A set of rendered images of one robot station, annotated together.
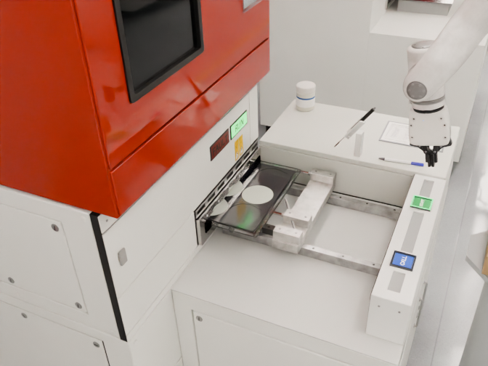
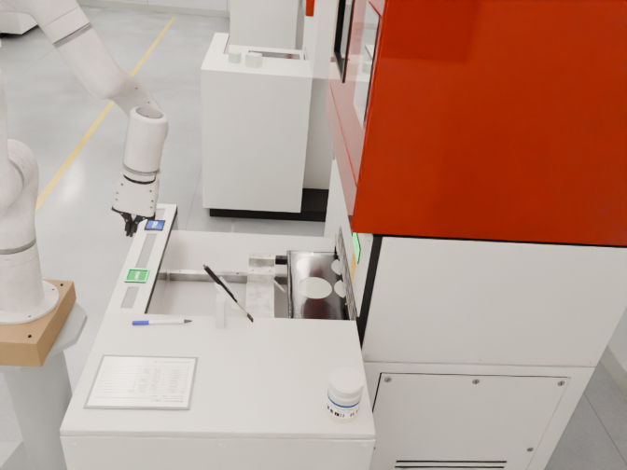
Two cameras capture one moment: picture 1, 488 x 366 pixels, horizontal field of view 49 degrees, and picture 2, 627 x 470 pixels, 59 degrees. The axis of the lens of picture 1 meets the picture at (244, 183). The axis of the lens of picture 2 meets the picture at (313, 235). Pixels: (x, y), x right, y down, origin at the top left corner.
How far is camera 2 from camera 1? 2.58 m
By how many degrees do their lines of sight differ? 106
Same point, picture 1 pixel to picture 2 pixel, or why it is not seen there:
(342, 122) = (264, 387)
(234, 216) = (317, 262)
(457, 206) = not seen: outside the picture
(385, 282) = (167, 212)
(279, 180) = (303, 310)
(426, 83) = not seen: hidden behind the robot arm
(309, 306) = (224, 246)
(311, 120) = (312, 378)
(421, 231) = (138, 250)
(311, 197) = (260, 308)
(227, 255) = not seen: hidden behind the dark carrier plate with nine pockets
